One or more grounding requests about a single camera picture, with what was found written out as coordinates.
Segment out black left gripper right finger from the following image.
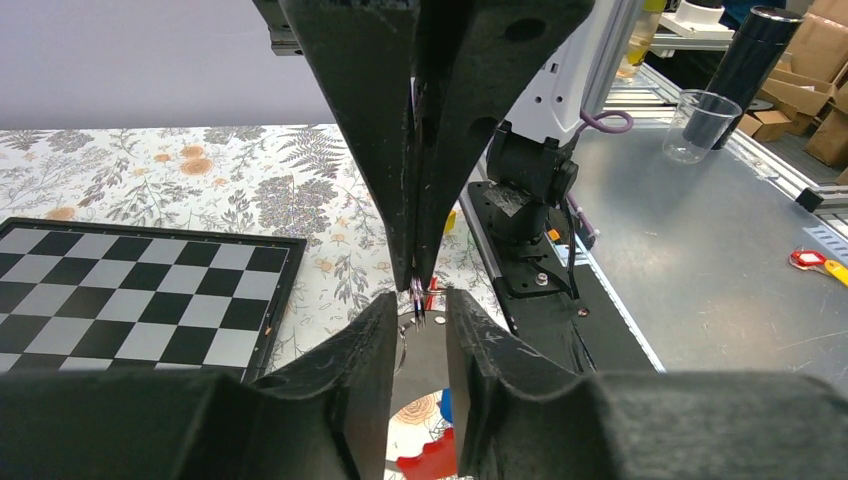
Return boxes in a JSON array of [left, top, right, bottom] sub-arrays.
[[446, 289, 847, 479]]

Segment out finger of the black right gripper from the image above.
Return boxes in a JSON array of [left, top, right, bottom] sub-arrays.
[[411, 1, 595, 282], [281, 1, 420, 291]]

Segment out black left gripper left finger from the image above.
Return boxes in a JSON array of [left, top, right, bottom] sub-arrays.
[[1, 293, 398, 479]]

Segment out metal keyring holder red handle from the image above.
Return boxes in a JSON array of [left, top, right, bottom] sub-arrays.
[[383, 296, 458, 479]]

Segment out loose keys coloured tags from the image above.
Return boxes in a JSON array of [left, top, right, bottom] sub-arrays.
[[788, 249, 848, 286]]

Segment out floral patterned table mat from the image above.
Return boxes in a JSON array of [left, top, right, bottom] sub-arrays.
[[0, 124, 515, 480]]

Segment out clear plastic cup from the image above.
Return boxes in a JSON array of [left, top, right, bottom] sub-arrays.
[[662, 89, 742, 164]]

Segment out black white chessboard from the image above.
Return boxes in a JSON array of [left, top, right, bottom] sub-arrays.
[[1, 218, 306, 383]]

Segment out black cylinder bottle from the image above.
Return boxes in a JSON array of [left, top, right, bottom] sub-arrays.
[[705, 5, 803, 150]]

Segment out cardboard boxes pile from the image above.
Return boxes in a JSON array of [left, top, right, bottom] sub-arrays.
[[758, 1, 847, 184]]

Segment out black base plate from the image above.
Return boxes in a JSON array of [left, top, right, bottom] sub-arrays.
[[461, 181, 661, 373]]

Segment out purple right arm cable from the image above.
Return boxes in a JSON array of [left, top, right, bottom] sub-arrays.
[[566, 109, 636, 250]]

